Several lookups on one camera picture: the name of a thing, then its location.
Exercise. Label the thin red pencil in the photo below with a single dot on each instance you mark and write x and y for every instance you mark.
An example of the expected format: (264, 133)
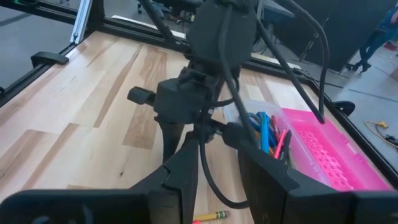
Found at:
(275, 126)

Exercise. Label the black table clamp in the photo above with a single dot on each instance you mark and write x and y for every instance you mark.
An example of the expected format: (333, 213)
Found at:
(49, 57)

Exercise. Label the yellow pencil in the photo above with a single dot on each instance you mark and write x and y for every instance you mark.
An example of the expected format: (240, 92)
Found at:
(208, 216)

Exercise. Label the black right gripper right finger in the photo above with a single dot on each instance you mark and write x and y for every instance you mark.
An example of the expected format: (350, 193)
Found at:
(264, 193)

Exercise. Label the pink highlighter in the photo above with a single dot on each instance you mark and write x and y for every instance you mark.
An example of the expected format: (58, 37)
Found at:
(196, 222)

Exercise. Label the silver aluminium bar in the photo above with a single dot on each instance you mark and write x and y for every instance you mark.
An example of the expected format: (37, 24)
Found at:
(81, 21)

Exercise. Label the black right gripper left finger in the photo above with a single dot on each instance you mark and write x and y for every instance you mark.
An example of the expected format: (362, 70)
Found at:
(177, 186)

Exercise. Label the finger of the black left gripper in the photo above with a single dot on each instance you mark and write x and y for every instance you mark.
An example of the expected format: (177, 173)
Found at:
(171, 137)
(233, 133)

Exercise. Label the blue marker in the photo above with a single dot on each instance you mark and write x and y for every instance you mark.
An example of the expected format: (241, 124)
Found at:
(264, 133)

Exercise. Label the black partition panel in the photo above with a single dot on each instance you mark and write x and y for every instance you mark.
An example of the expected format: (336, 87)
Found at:
(342, 25)

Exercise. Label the clear pencil box pink lid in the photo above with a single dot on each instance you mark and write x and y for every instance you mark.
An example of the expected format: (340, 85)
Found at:
(342, 161)

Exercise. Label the person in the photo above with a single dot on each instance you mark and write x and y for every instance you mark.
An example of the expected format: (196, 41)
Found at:
(376, 40)

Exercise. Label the thin black pen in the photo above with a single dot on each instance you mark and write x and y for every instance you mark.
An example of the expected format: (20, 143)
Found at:
(287, 143)

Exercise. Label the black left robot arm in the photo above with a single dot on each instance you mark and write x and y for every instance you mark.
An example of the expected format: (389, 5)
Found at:
(214, 34)

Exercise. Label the thin pink pen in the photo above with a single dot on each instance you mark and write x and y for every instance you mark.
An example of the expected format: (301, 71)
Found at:
(280, 141)

